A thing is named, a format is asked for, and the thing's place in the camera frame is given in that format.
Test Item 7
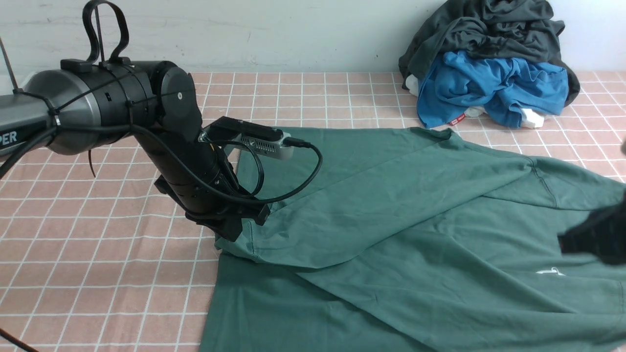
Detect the black gripper, camera-left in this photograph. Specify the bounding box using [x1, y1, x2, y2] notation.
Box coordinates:
[154, 175, 270, 242]

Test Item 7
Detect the black gripper, camera-right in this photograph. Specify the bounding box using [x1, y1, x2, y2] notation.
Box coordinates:
[558, 193, 626, 265]

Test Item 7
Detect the green long-sleeved shirt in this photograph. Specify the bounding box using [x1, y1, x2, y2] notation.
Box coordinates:
[200, 128, 626, 352]

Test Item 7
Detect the pink checkered tablecloth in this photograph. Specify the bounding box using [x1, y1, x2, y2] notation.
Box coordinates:
[1, 72, 625, 352]

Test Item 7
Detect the blue garment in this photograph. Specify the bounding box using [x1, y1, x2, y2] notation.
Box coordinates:
[416, 51, 568, 129]

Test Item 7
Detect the dark grey garment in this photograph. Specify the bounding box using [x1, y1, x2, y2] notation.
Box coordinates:
[398, 0, 581, 105]

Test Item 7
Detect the grey wrist camera, camera-left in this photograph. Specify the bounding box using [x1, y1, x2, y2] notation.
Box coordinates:
[198, 116, 294, 160]

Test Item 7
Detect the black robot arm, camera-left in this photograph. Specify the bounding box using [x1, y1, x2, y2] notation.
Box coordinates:
[1, 0, 229, 184]

